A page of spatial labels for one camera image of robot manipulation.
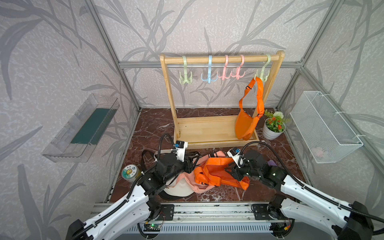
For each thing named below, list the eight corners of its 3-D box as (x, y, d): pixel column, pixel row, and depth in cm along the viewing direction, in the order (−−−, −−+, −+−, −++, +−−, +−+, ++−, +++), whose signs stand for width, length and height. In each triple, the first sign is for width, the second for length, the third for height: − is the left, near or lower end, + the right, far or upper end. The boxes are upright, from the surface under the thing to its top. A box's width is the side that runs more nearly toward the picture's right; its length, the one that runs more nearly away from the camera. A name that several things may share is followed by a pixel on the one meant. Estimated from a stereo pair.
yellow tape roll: (129, 184, 85) (122, 179, 78) (126, 174, 88) (119, 168, 81) (142, 177, 87) (137, 171, 80) (139, 167, 91) (134, 161, 84)
